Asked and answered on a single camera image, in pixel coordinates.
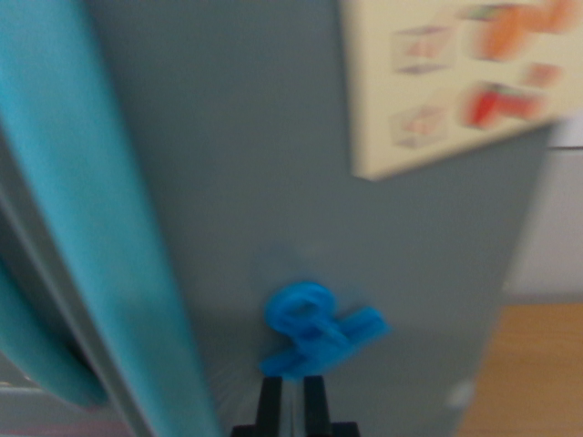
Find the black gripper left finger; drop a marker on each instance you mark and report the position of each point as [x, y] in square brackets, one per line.
[271, 405]

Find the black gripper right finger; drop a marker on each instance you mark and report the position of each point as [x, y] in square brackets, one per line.
[315, 405]

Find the blue plastic clip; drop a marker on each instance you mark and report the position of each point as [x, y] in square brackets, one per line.
[314, 328]

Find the cream grocery checklist card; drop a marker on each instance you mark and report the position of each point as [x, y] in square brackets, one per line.
[410, 114]

